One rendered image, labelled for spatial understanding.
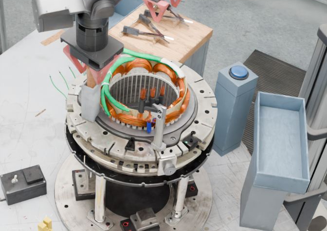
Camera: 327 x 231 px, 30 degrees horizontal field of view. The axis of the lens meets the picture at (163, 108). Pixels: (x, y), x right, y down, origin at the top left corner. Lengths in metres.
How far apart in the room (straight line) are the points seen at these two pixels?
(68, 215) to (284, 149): 0.52
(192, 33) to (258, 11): 2.08
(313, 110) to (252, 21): 2.01
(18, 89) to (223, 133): 0.60
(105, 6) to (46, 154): 0.72
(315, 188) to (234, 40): 1.69
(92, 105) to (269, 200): 0.48
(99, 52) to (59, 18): 0.11
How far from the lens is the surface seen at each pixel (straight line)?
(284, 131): 1.40
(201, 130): 1.26
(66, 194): 1.50
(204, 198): 1.52
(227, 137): 1.59
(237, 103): 1.52
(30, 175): 1.50
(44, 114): 1.71
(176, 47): 1.50
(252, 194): 1.41
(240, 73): 1.49
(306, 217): 1.88
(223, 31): 3.40
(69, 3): 1.01
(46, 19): 1.02
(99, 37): 1.08
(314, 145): 1.62
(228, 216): 1.52
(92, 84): 1.19
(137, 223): 1.42
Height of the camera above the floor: 1.98
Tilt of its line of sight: 44 degrees down
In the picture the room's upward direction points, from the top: 8 degrees clockwise
